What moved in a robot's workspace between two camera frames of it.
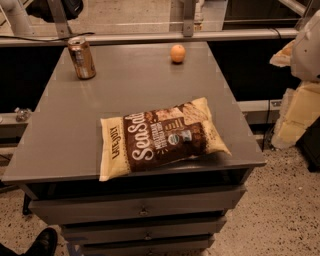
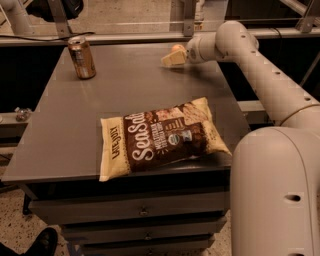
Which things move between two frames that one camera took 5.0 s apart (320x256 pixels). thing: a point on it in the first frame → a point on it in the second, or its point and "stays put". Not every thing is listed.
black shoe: [44, 244] stays put
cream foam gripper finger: [283, 58] → [200, 49]
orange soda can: [82, 57] stays put
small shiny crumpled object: [22, 114] stays put
